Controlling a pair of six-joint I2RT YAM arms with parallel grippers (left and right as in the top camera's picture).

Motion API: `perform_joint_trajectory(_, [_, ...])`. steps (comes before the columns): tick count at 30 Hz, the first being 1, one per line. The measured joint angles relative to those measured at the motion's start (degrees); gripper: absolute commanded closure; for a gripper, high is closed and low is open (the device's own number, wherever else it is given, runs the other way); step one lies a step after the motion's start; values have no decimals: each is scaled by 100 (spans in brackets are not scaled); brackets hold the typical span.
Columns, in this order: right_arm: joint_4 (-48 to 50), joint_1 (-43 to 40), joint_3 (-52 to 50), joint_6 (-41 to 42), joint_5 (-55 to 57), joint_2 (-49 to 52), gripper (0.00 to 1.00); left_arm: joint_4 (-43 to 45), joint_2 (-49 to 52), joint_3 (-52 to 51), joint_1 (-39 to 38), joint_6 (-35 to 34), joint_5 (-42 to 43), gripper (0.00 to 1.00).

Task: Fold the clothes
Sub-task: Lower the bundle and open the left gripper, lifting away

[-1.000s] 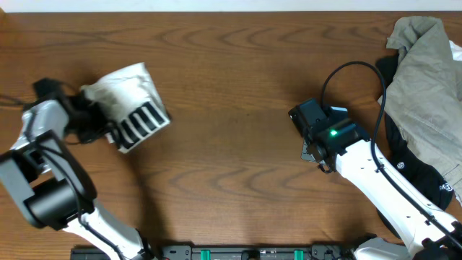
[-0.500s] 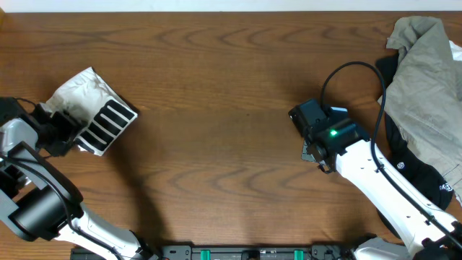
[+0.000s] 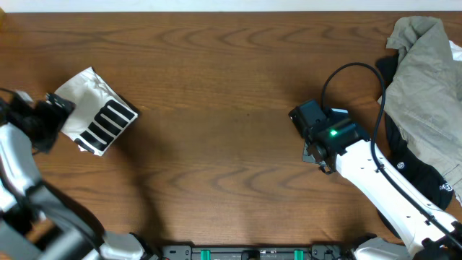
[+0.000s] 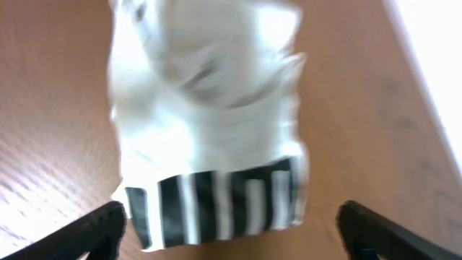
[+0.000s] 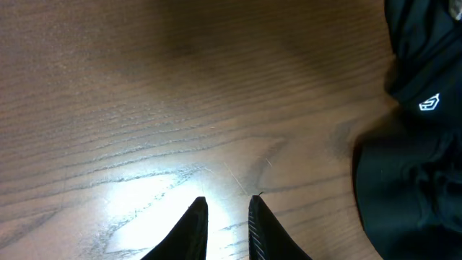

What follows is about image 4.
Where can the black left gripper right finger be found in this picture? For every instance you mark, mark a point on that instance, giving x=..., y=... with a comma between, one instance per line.
x=369, y=235

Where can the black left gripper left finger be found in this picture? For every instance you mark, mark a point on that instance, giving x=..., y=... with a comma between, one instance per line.
x=97, y=234

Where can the white t-shirt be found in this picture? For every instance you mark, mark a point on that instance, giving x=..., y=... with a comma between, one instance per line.
x=204, y=103

